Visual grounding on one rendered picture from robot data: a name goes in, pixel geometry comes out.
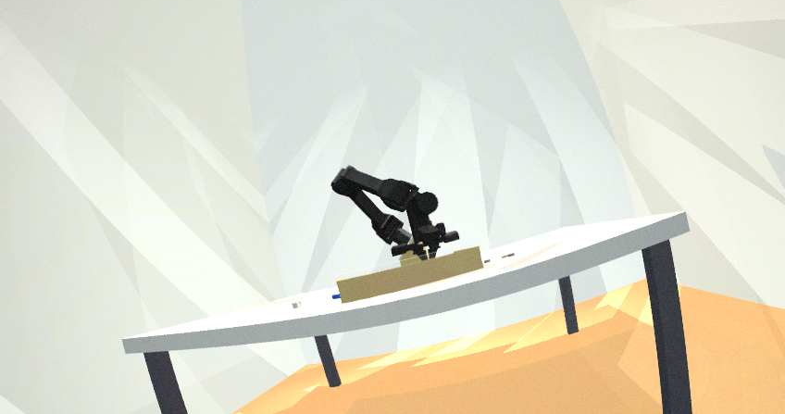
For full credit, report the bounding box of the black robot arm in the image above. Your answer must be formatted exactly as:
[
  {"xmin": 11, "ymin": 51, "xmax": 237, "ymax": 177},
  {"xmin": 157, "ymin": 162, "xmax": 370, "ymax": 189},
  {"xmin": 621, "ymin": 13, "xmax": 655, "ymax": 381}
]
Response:
[{"xmin": 331, "ymin": 165, "xmax": 446, "ymax": 245}]

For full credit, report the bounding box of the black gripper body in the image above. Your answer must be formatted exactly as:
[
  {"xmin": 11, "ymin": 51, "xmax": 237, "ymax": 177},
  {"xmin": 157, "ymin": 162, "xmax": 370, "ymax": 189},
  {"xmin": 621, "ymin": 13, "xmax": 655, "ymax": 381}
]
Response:
[{"xmin": 391, "ymin": 217, "xmax": 460, "ymax": 257}]

